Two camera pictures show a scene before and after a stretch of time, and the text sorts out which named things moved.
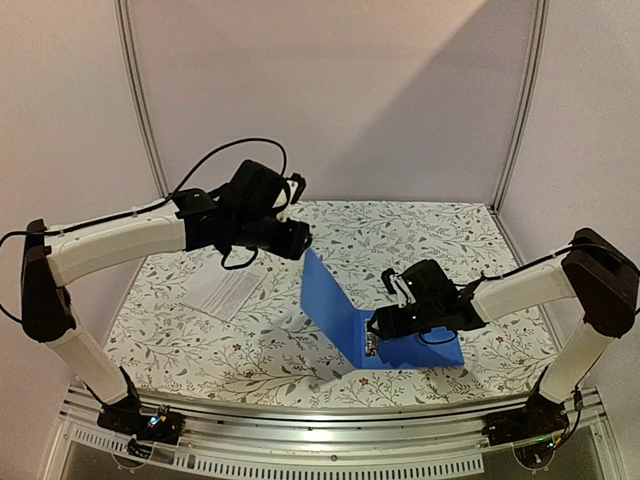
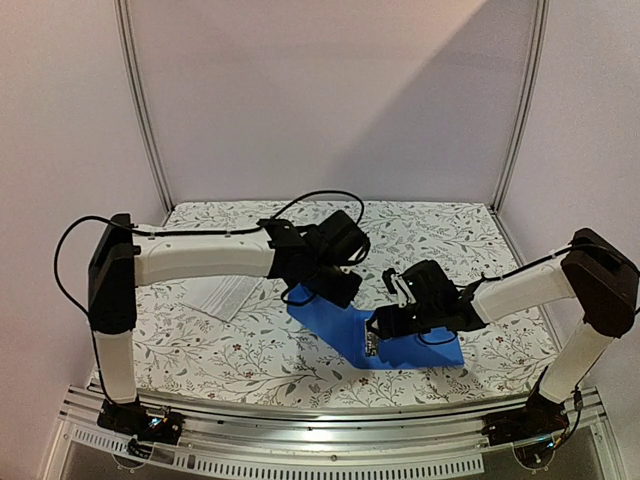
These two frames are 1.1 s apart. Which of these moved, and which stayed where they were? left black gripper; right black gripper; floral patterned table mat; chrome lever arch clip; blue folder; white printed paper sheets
Moved: left black gripper; blue folder
Stayed: white printed paper sheets; right black gripper; chrome lever arch clip; floral patterned table mat
